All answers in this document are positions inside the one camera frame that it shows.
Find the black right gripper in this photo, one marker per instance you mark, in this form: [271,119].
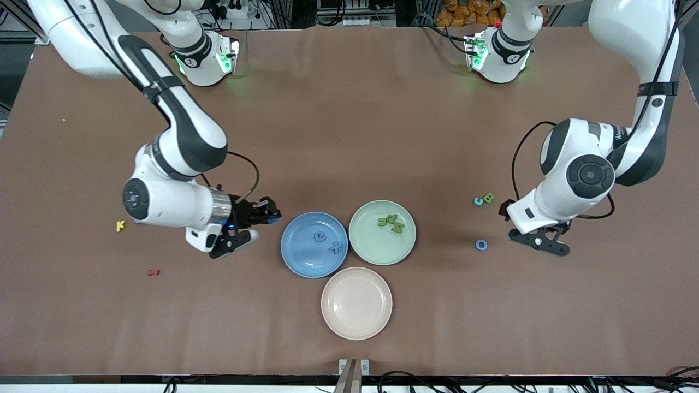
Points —
[243,212]

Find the green foam letter B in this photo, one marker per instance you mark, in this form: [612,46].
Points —
[489,197]

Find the blue foam letter O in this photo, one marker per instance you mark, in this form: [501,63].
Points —
[477,244]

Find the blue foam letter C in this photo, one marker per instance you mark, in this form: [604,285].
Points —
[317,237]

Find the blue foam letter X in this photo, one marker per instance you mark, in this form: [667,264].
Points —
[336,248]

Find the green foam letter M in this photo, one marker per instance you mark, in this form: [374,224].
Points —
[398,227]

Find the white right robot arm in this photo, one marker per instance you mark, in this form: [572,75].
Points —
[191,136]

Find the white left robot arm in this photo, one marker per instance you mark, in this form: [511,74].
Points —
[551,202]

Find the blue plate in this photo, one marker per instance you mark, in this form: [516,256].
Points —
[306,262]

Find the green plate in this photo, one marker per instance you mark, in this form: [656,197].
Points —
[382,245]

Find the beige plate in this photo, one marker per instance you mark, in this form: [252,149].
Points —
[356,303]

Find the yellow foam letter K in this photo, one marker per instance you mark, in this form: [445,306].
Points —
[120,225]

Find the bag of oranges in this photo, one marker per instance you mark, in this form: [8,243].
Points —
[464,13]

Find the white power strip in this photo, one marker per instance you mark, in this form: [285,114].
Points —
[360,21]
[235,11]

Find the metal table edge bracket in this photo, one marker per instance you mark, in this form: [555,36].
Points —
[349,376]

